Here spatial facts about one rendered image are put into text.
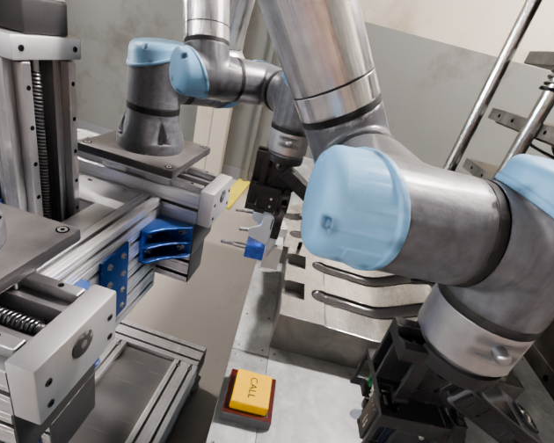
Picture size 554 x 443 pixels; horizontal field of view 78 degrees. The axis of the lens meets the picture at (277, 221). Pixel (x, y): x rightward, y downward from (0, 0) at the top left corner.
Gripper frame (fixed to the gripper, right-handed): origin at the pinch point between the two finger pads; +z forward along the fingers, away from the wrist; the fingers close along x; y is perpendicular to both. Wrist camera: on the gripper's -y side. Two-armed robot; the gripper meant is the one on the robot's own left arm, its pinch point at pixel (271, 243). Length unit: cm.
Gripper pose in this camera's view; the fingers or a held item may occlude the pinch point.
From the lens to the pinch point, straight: 73.5
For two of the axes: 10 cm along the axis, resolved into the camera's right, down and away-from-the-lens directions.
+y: -9.7, -2.3, -0.6
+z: -2.4, 8.6, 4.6
